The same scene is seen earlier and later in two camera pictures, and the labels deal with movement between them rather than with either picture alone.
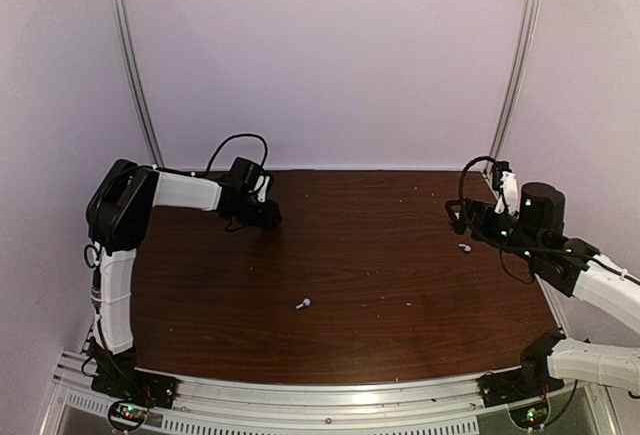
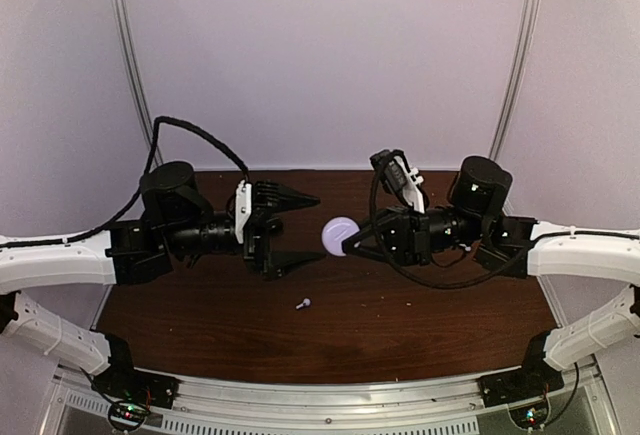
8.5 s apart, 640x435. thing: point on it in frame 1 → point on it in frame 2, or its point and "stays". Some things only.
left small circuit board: (127, 415) stays
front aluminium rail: (454, 404) stays
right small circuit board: (530, 416) stays
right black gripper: (483, 209) → (405, 236)
